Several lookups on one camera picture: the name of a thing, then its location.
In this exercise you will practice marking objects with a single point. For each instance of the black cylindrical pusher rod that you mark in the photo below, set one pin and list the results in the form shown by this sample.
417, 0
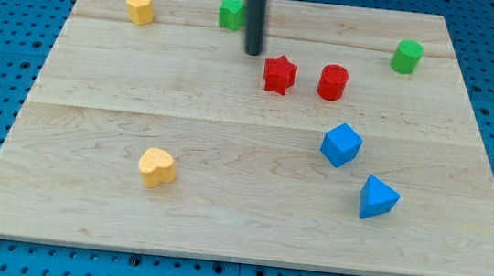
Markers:
254, 27

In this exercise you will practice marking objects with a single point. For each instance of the green star block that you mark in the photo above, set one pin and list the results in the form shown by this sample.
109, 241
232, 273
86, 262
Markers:
232, 14

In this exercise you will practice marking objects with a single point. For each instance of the red star block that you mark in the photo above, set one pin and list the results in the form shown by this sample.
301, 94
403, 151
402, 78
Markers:
279, 74

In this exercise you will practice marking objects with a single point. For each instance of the yellow hexagon block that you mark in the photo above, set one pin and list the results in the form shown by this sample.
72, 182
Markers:
140, 12

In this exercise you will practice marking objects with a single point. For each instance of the red cylinder block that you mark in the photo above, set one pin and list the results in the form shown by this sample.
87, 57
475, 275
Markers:
332, 82

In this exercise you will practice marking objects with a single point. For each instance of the green cylinder block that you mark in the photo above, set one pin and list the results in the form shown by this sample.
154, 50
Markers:
406, 56

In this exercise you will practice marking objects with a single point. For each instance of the blue cube block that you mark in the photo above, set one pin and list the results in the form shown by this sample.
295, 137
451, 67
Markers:
340, 145

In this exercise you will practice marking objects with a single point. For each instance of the light wooden board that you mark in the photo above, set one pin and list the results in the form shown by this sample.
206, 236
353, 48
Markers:
252, 185

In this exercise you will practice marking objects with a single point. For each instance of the yellow heart block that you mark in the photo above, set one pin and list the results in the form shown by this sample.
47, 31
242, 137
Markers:
156, 167

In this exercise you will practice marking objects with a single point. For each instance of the blue triangular prism block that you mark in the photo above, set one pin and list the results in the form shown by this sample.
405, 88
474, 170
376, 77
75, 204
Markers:
376, 198

